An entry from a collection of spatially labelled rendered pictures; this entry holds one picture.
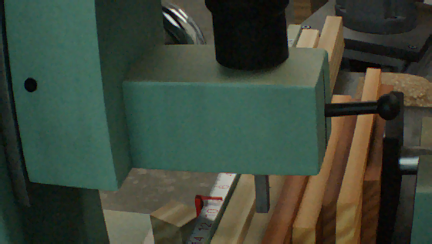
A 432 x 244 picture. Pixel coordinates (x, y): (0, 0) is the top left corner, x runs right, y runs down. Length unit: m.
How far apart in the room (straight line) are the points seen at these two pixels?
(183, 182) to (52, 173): 2.04
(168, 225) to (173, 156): 0.26
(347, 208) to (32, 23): 0.26
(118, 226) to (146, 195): 1.66
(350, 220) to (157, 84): 0.17
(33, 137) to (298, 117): 0.19
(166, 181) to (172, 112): 2.07
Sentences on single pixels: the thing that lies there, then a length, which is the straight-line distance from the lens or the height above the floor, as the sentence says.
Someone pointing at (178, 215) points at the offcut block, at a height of 0.84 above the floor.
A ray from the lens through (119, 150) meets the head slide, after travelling 0.66.
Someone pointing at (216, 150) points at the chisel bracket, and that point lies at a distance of 0.67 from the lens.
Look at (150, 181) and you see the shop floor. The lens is 2.74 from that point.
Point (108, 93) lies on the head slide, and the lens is 0.64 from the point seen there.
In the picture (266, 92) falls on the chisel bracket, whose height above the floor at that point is 1.06.
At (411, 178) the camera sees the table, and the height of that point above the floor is 0.90.
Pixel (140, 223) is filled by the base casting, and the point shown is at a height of 0.80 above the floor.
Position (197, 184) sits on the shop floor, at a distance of 2.70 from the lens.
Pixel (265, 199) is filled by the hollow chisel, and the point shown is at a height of 0.96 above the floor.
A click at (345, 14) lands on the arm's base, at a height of 0.84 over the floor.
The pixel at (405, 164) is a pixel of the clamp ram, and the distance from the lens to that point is 0.77.
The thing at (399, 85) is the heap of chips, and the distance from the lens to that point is 1.01.
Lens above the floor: 1.33
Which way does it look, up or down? 26 degrees down
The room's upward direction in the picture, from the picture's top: 5 degrees counter-clockwise
